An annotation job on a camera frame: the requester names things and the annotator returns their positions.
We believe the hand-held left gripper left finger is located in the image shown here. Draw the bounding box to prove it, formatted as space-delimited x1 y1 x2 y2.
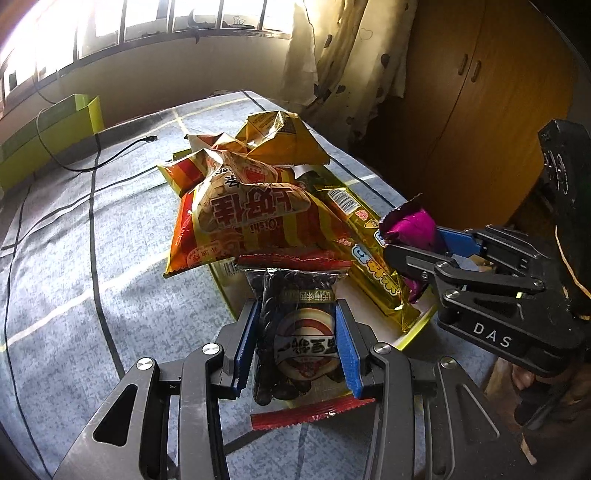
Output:
53 298 259 480

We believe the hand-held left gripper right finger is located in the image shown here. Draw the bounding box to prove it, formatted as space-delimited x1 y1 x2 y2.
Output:
335 298 539 480

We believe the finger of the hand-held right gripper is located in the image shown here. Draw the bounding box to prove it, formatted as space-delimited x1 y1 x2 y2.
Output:
384 243 546 297
436 225 548 278

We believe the purple foil snack packet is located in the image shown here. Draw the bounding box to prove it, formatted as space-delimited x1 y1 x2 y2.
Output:
378 193 439 305

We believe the long gold snack packet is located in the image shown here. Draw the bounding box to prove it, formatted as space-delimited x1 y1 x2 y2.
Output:
314 185 422 334

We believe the yellow-green cardboard tray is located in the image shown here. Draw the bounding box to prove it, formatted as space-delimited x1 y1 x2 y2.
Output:
157 161 439 352

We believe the black seed packet red-edged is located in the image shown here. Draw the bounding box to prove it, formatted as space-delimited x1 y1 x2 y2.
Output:
236 253 377 430

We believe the red and yellow striped bag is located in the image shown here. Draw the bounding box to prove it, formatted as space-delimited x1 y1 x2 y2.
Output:
157 148 356 278

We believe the yellow-orange snack bag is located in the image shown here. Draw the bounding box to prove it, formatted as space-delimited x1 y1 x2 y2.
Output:
185 111 331 167

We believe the person's right hand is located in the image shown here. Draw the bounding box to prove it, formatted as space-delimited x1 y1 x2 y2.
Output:
512 367 546 416

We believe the brown wooden wardrobe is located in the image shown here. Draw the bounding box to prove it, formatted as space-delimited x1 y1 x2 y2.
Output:
365 0 591 232

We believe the cream heart-print curtain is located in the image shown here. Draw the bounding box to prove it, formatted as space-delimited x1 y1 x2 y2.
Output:
277 0 419 148

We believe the yellow-green cardboard box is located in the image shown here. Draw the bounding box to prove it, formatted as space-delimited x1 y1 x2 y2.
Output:
0 93 105 192

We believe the window with bars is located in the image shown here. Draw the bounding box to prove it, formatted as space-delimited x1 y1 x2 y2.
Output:
0 0 296 107

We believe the black cable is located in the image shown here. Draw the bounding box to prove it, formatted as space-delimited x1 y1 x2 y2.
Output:
34 90 160 174

